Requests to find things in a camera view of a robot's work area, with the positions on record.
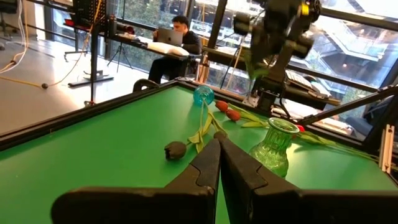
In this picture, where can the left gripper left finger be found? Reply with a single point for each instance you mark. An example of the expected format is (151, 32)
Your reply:
(199, 183)

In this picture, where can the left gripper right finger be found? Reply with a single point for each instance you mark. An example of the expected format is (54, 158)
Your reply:
(245, 186)

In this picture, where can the green glass vase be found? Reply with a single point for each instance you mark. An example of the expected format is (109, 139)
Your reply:
(273, 152)

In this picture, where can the bright red artificial tulip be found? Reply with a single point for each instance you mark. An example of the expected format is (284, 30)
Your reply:
(300, 128)

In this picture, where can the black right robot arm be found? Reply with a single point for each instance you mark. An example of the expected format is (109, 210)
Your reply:
(280, 68)

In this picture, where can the teal blue glass vase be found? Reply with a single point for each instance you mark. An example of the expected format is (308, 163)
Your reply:
(203, 94)

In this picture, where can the grey keyboard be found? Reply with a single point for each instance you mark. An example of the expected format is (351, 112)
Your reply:
(308, 82)

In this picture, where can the person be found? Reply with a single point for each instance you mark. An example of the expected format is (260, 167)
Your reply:
(189, 43)

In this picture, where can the green table mat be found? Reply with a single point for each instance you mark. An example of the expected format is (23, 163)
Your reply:
(109, 155)

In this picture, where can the silver laptop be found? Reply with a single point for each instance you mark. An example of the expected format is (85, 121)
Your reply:
(169, 36)

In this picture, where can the white cushion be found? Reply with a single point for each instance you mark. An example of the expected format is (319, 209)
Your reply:
(168, 48)

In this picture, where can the long dark desk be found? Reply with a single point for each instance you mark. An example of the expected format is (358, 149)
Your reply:
(136, 43)

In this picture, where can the black tripod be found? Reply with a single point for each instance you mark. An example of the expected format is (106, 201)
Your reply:
(119, 51)

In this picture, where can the black pegboard stand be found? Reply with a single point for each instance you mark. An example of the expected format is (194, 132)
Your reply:
(94, 56)

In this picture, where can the small black ball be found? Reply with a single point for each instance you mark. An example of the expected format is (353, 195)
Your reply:
(44, 86)

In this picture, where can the black window frame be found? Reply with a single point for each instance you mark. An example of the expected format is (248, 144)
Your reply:
(216, 25)

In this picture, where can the white metal bracket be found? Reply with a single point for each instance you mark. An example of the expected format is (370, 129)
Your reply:
(250, 100)

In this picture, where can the black diagonal frame strut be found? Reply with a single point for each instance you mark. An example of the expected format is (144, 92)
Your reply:
(351, 105)

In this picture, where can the silver corner bracket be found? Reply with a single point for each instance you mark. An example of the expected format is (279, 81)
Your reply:
(387, 149)

